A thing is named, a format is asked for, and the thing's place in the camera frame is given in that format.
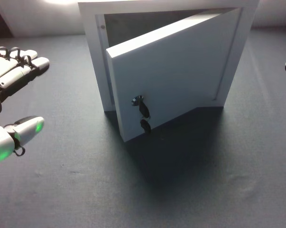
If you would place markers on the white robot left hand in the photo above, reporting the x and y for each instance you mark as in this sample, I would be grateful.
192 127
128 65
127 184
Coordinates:
12 69

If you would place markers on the grey cabinet door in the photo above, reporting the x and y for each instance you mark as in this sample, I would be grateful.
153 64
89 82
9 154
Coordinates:
171 71

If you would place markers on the white cabinet box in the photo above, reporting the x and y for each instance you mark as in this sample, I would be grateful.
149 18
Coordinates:
91 47

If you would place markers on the grey table cloth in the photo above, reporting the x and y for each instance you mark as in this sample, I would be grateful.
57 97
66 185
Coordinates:
62 190

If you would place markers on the black key in lock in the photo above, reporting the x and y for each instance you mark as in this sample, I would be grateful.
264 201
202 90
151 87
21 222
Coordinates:
144 109

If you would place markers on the black hanging spare key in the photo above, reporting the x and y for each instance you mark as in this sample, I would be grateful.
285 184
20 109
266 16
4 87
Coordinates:
145 126

